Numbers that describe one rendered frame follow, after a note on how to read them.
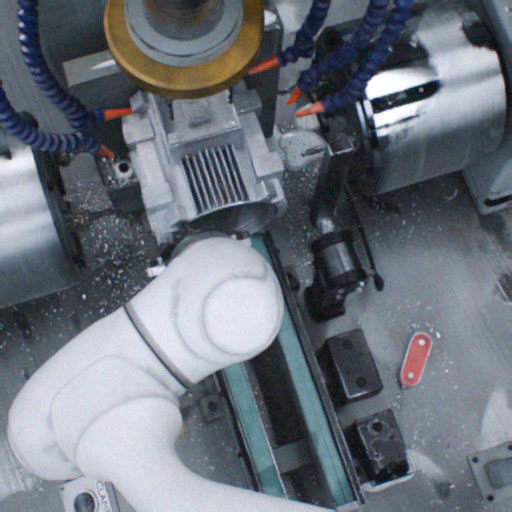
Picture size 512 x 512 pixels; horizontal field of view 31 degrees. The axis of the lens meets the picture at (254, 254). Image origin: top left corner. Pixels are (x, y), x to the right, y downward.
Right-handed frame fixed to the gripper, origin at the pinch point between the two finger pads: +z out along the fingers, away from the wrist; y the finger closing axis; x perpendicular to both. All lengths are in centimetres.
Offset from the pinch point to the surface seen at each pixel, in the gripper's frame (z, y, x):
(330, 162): -11.1, -18.2, -5.9
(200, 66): -14.7, -5.8, -20.8
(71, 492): -8.8, 23.1, 24.8
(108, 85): 10.1, 3.9, -21.1
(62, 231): 2.0, 15.1, -5.1
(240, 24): -14.2, -11.4, -24.0
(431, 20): 4.3, -40.0, -18.1
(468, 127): 0.8, -40.5, -3.3
